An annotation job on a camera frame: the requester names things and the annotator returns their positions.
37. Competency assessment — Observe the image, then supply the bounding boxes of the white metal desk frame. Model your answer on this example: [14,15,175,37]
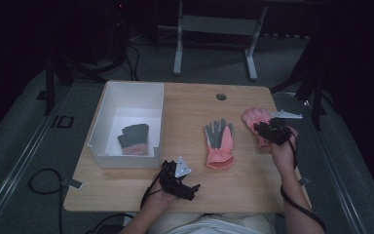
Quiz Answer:
[172,0,269,82]

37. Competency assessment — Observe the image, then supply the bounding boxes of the pink winter glove red print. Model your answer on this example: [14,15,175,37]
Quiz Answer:
[241,107,274,152]

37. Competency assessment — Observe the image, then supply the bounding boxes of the metal floor rail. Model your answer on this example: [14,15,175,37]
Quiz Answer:
[273,92,368,234]
[0,85,72,234]

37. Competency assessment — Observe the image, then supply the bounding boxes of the pink winter glove grey palm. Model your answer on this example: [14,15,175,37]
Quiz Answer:
[203,118,236,171]

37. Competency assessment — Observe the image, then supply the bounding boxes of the black floor cable loop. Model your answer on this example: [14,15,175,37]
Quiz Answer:
[27,168,64,234]

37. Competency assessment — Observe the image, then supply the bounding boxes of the person's right hand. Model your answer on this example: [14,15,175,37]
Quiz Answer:
[270,127,298,171]

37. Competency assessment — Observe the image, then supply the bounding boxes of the white storage box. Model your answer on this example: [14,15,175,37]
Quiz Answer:
[87,80,166,170]

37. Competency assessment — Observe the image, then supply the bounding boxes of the black tripod stand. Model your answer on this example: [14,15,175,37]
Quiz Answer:
[270,42,330,132]
[37,48,109,117]

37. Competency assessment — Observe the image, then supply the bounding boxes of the person's light trousers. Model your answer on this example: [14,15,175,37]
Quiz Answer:
[147,212,277,234]

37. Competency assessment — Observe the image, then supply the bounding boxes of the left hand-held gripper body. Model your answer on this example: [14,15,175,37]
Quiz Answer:
[159,155,192,198]

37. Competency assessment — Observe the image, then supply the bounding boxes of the grey knit glove pink cuff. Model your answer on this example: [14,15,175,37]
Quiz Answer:
[122,123,151,137]
[117,124,151,157]

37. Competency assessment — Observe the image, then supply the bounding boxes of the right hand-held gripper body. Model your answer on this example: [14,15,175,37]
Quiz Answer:
[262,109,304,146]

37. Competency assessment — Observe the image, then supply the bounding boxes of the black cables by stand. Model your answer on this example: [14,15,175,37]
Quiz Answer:
[122,41,141,82]

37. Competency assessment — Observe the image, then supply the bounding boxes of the person's left hand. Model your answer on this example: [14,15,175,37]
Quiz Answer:
[145,176,176,210]

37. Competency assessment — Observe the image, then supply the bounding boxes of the left hand-held gripper black cable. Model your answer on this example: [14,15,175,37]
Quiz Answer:
[139,162,166,211]

